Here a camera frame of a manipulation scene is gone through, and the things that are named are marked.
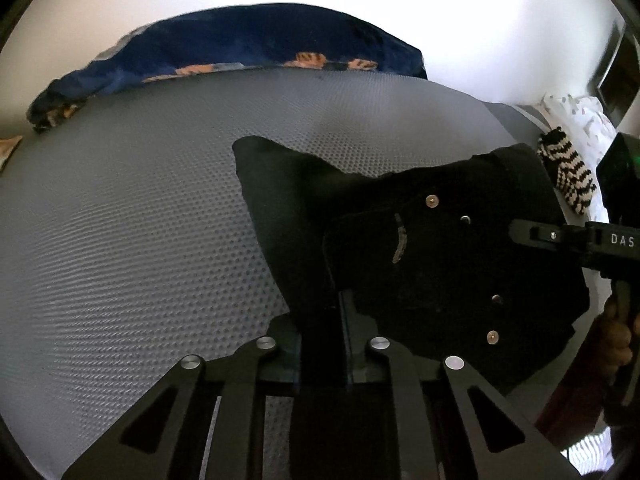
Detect black denim pants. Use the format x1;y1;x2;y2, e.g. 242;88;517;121
233;136;590;393

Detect right hand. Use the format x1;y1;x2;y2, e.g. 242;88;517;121
599;296;639;378

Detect black white striped cloth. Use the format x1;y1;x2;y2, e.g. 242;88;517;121
537;127;597;216

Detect white patterned cloth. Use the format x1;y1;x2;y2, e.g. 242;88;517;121
539;94;616;222

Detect grey mesh mattress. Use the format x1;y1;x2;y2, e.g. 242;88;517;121
1;70;544;479

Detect white floral pillow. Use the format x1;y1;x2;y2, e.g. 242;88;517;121
0;136;23;171

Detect navy floral blanket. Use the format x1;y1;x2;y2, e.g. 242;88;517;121
26;3;426;132

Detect dark framed wall screen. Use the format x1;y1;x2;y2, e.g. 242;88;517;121
588;24;639;127

